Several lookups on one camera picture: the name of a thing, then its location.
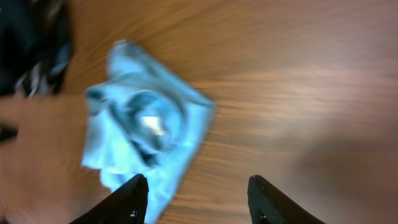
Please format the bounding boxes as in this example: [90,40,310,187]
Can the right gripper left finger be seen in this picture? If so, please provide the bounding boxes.
[70,174,149,224]

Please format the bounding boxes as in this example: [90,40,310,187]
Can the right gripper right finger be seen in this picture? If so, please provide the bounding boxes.
[248,175,325,224]

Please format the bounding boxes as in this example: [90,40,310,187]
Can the light blue printed t-shirt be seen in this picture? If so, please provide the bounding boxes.
[81,40,215,223]

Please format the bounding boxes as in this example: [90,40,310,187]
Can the folded black garment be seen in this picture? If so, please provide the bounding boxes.
[1,0,73,97]

